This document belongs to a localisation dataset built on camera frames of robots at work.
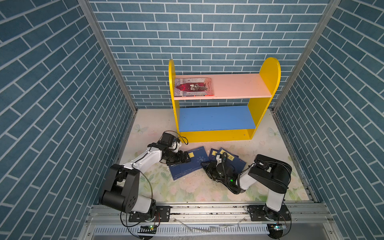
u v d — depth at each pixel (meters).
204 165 0.87
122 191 0.43
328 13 0.73
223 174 0.68
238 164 0.90
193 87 0.74
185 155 0.79
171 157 0.75
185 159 0.79
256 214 0.74
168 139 0.72
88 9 0.71
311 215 0.74
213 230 0.70
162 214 0.74
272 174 0.50
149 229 0.72
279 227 0.71
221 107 1.09
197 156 0.93
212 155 0.94
